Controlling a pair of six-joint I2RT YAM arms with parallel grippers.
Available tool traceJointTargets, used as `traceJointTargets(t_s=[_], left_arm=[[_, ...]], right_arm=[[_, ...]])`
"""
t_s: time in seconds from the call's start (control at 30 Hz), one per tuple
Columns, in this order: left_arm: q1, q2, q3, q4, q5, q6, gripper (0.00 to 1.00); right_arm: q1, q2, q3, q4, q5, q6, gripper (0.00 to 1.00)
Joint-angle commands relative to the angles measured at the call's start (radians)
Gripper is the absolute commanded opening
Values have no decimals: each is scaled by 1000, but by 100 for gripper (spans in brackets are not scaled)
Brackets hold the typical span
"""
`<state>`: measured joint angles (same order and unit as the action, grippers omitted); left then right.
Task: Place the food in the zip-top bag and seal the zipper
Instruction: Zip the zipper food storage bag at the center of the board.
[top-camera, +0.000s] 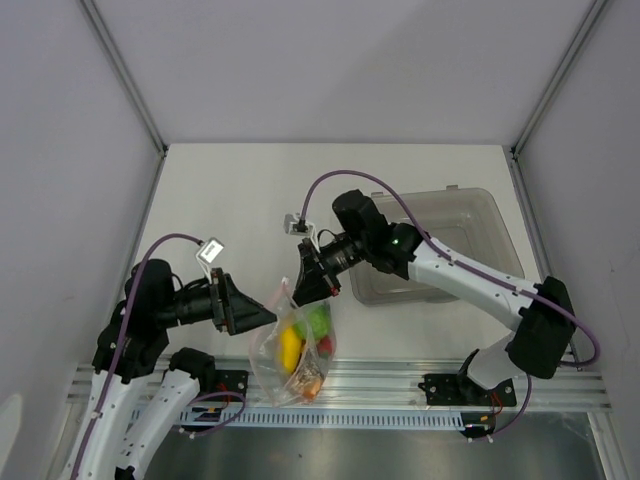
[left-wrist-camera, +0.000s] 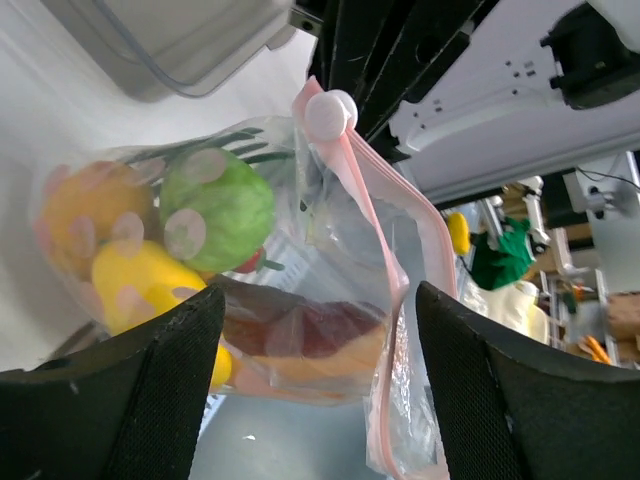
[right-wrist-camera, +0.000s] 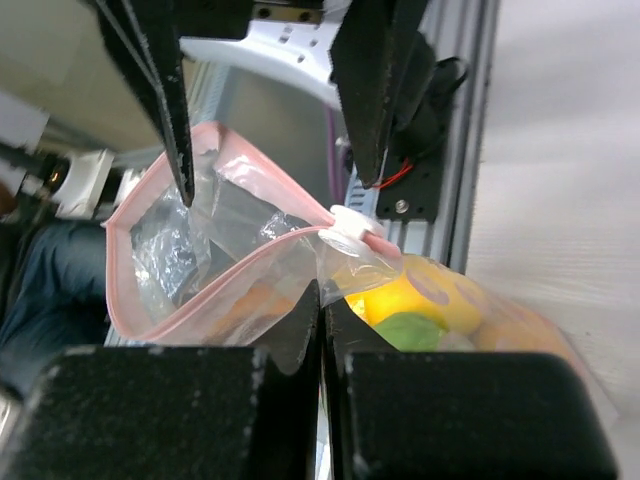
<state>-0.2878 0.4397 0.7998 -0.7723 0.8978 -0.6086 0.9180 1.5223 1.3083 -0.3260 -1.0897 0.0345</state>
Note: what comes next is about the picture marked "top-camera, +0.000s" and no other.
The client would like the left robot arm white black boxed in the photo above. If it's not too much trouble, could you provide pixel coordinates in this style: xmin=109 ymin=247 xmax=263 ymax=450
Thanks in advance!
xmin=59 ymin=259 xmax=276 ymax=479

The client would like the yellow mango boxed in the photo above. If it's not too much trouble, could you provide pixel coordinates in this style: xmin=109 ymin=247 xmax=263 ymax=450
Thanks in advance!
xmin=279 ymin=327 xmax=303 ymax=374

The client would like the grey translucent plastic bin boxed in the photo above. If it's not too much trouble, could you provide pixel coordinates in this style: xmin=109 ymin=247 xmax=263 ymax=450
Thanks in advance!
xmin=349 ymin=188 xmax=524 ymax=306

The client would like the right aluminium frame post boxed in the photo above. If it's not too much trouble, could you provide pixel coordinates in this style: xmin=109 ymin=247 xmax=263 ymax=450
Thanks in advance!
xmin=510 ymin=0 xmax=613 ymax=161

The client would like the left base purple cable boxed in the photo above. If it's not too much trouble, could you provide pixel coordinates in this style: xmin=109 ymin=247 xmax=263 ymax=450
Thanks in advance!
xmin=177 ymin=389 xmax=250 ymax=441

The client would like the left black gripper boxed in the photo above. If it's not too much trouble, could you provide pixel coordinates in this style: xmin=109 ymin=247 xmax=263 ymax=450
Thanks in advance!
xmin=157 ymin=267 xmax=277 ymax=333

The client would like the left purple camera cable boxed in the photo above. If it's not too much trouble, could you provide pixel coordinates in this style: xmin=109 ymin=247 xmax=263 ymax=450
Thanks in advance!
xmin=67 ymin=232 xmax=206 ymax=476

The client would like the green round vegetable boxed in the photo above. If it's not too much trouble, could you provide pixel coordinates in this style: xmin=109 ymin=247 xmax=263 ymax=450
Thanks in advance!
xmin=293 ymin=305 xmax=332 ymax=341

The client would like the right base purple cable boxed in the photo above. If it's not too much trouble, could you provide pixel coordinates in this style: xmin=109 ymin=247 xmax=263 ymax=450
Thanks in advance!
xmin=462 ymin=372 xmax=532 ymax=447

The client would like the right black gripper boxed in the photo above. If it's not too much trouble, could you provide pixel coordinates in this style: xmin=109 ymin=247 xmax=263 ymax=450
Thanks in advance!
xmin=291 ymin=234 xmax=369 ymax=311

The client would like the aluminium frame post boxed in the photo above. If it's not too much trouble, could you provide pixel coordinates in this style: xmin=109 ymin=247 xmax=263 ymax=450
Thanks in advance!
xmin=510 ymin=0 xmax=613 ymax=161
xmin=76 ymin=0 xmax=168 ymax=157

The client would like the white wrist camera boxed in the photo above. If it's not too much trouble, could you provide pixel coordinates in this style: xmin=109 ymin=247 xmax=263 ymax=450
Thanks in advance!
xmin=283 ymin=213 xmax=320 ymax=252
xmin=195 ymin=237 xmax=224 ymax=283

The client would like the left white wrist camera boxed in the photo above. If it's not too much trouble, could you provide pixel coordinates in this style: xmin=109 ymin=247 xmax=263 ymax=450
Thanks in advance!
xmin=195 ymin=237 xmax=224 ymax=283

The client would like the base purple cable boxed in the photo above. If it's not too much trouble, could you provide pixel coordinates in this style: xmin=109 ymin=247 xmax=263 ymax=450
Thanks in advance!
xmin=462 ymin=372 xmax=532 ymax=447
xmin=177 ymin=389 xmax=250 ymax=441

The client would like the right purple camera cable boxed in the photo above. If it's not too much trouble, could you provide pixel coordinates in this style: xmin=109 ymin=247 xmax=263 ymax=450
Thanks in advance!
xmin=301 ymin=170 xmax=601 ymax=369

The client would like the left aluminium frame post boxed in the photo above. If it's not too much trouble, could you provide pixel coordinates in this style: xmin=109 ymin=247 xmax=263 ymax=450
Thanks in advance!
xmin=76 ymin=0 xmax=168 ymax=157

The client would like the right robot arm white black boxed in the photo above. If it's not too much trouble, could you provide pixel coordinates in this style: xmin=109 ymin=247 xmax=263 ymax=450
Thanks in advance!
xmin=293 ymin=190 xmax=576 ymax=404

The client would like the orange potato piece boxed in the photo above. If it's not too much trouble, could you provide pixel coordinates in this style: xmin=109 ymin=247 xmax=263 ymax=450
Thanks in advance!
xmin=300 ymin=377 xmax=324 ymax=401

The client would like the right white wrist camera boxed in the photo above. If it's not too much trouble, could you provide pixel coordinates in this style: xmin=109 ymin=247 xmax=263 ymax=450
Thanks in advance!
xmin=283 ymin=213 xmax=320 ymax=252

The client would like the aluminium rail beam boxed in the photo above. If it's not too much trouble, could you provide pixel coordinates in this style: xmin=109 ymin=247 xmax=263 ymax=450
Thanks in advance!
xmin=66 ymin=355 xmax=612 ymax=413

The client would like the clear zip top bag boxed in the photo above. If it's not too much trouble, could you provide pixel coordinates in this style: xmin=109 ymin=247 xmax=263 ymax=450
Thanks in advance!
xmin=249 ymin=277 xmax=337 ymax=407

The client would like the white slotted cable duct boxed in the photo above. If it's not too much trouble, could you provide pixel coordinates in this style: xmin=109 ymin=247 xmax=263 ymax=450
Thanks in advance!
xmin=177 ymin=407 xmax=464 ymax=431

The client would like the red chili pepper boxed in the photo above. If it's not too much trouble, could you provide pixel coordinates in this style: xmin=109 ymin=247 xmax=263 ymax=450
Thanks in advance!
xmin=316 ymin=336 xmax=334 ymax=358

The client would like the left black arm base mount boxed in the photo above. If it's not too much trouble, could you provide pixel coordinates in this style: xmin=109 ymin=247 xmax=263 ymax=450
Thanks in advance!
xmin=214 ymin=369 xmax=249 ymax=408

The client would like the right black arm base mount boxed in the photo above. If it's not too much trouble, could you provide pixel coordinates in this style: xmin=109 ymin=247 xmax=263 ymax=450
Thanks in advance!
xmin=418 ymin=373 xmax=517 ymax=407

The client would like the purple camera cable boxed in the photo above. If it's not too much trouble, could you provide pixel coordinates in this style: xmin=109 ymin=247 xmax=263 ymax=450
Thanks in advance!
xmin=67 ymin=232 xmax=206 ymax=476
xmin=301 ymin=170 xmax=601 ymax=369

